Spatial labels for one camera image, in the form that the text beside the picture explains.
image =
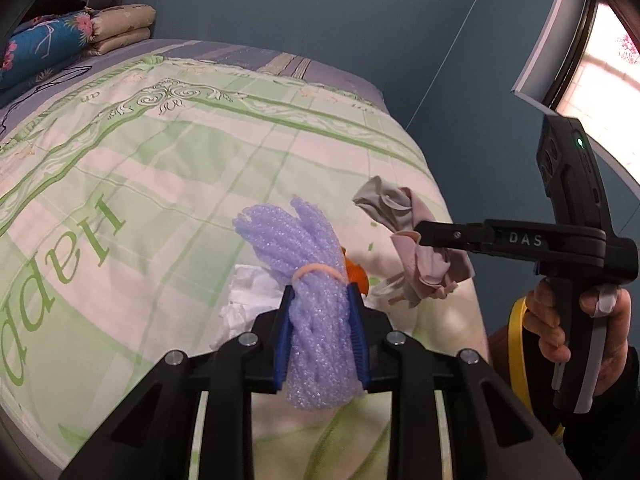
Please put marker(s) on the purple foam net bundle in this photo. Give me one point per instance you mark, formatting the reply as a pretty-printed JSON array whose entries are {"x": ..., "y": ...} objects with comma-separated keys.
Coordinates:
[{"x": 315, "y": 240}]

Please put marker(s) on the small orange plastic piece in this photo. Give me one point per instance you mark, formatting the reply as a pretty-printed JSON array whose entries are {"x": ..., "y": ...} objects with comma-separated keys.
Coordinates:
[{"x": 357, "y": 277}]

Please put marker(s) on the yellow band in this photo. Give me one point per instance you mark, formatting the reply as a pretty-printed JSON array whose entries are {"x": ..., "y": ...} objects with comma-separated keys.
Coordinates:
[{"x": 517, "y": 340}]

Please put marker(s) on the crumpled white paper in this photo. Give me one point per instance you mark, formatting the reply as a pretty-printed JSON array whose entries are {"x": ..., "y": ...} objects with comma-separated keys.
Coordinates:
[{"x": 250, "y": 290}]

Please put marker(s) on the green patterned quilt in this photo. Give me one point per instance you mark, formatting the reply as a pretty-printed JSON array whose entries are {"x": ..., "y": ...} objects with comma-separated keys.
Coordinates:
[{"x": 175, "y": 160}]

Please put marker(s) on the grey striped bedsheet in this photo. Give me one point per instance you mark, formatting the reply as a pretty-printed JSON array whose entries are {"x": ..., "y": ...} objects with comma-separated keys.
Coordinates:
[{"x": 240, "y": 52}]

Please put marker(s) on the beige folded quilt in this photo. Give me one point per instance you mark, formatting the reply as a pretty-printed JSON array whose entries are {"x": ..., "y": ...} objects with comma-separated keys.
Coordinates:
[{"x": 120, "y": 25}]

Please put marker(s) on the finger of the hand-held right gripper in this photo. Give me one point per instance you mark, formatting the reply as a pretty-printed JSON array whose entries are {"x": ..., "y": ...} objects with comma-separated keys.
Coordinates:
[{"x": 450, "y": 235}]

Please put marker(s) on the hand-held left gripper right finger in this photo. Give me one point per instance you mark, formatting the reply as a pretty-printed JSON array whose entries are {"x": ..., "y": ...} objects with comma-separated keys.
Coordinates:
[{"x": 359, "y": 340}]

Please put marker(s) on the blue floral pillow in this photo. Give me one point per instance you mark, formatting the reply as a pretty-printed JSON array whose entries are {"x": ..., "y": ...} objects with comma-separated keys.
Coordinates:
[{"x": 45, "y": 45}]

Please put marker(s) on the window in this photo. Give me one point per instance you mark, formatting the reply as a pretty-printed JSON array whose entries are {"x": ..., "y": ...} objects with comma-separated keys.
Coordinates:
[{"x": 610, "y": 75}]

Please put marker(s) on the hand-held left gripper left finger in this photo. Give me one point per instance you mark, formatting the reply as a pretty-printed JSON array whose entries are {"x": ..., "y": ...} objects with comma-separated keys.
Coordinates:
[{"x": 282, "y": 340}]

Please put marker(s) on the beige rubber band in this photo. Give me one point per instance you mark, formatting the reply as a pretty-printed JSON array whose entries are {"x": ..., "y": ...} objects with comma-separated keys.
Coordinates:
[{"x": 320, "y": 271}]

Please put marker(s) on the person's right hand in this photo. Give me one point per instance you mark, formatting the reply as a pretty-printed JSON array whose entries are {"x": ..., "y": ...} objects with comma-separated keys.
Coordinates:
[{"x": 547, "y": 320}]

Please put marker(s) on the pink grey cloth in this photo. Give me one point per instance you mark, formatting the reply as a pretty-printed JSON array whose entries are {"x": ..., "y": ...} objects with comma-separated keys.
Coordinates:
[{"x": 420, "y": 270}]

